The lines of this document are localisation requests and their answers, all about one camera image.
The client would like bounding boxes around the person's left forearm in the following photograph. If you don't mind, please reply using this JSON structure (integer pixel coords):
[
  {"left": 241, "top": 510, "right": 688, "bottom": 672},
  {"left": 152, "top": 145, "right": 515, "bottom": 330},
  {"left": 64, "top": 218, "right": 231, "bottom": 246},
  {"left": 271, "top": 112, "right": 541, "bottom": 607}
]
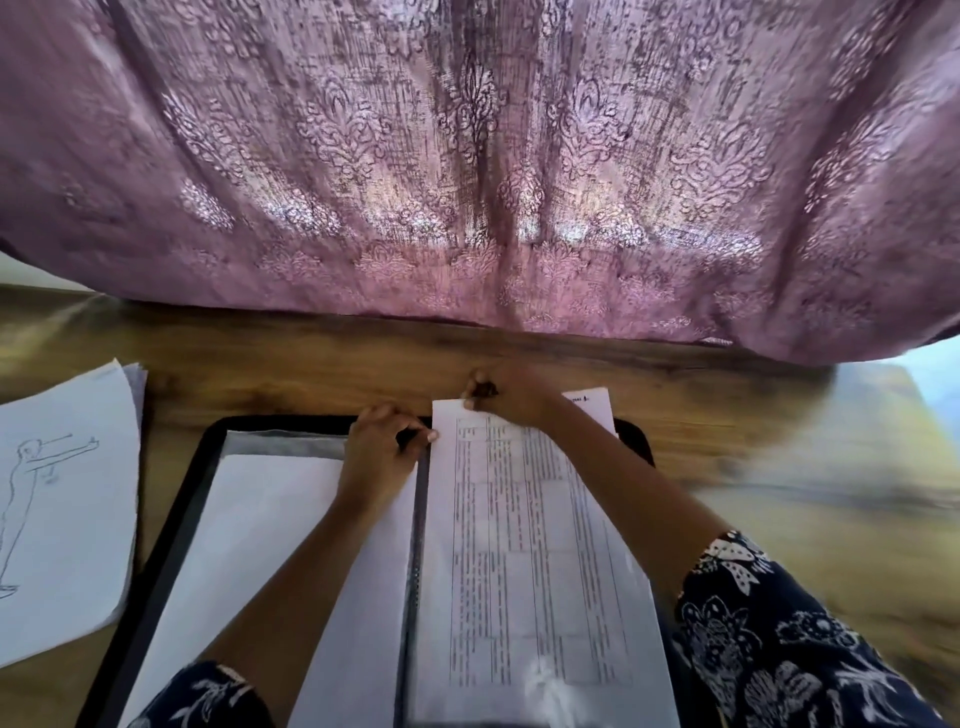
[{"left": 202, "top": 502, "right": 384, "bottom": 714}]

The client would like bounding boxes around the stack of table-printed sheets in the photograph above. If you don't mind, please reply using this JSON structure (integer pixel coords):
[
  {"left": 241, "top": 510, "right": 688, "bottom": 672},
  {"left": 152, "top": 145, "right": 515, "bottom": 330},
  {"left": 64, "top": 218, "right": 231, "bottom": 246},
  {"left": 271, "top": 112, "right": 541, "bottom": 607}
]
[{"left": 405, "top": 387, "right": 683, "bottom": 728}]

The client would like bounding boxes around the stack of printed papers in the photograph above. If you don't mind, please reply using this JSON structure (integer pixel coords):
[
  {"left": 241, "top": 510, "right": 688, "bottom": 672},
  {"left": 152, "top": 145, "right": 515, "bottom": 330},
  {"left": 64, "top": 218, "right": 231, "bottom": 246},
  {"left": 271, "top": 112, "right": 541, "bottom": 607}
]
[{"left": 120, "top": 453, "right": 422, "bottom": 728}]

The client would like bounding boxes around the body figure paper stack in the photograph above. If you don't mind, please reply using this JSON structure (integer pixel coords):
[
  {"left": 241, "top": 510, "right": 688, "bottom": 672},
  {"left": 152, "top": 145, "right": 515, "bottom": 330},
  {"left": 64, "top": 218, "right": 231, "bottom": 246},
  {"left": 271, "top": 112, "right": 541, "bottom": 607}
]
[{"left": 0, "top": 357, "right": 149, "bottom": 672}]

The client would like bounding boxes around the person's right forearm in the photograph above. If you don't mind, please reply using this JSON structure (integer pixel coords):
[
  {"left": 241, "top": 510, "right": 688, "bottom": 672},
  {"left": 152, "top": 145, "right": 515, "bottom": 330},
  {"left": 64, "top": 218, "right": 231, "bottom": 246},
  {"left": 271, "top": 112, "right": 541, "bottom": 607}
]
[{"left": 540, "top": 397, "right": 737, "bottom": 617}]

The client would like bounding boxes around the pink patterned curtain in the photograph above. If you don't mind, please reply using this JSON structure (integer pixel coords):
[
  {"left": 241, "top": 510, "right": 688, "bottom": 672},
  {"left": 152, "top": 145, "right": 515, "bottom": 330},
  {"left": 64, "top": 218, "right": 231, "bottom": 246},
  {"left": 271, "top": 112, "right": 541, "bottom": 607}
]
[{"left": 0, "top": 0, "right": 960, "bottom": 369}]

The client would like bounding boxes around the black folder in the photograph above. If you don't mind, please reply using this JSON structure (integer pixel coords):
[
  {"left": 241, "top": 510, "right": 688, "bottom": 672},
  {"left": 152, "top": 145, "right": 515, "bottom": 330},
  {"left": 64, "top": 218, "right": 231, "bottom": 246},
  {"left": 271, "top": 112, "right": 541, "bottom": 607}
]
[{"left": 75, "top": 412, "right": 722, "bottom": 728}]

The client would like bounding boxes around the person's left hand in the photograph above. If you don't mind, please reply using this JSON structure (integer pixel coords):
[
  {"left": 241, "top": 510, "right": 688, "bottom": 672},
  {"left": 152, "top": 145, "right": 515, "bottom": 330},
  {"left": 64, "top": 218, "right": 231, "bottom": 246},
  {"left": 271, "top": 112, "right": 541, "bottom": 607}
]
[{"left": 334, "top": 400, "right": 441, "bottom": 519}]

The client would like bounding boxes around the person's right hand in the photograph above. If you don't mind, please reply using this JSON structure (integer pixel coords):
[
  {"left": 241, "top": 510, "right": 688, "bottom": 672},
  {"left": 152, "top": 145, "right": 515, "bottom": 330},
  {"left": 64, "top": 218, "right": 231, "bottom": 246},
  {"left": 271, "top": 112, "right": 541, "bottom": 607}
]
[{"left": 460, "top": 360, "right": 569, "bottom": 432}]

